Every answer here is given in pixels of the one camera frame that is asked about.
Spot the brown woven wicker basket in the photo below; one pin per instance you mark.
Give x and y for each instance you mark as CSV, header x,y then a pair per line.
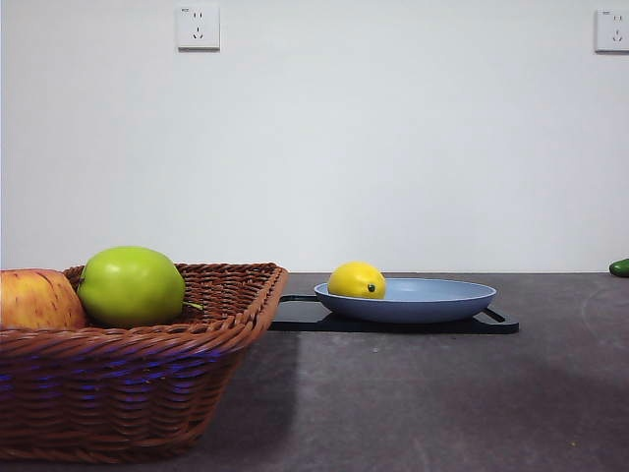
x,y
123,383

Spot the red yellow apple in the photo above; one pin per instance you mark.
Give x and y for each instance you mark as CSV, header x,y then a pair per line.
x,y
34,300

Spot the white wall socket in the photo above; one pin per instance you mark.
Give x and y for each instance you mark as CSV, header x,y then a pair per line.
x,y
613,30
198,27

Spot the light blue round plate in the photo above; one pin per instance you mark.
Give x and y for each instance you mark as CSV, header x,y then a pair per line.
x,y
432,302

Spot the green apple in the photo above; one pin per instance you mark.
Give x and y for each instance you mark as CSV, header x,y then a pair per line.
x,y
130,285

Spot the black flat tray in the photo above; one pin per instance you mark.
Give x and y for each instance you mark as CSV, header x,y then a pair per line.
x,y
304,320

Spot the green cucumber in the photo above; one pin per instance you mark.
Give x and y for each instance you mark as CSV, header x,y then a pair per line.
x,y
621,267

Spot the yellow lemon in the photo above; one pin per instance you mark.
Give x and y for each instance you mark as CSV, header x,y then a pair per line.
x,y
351,280

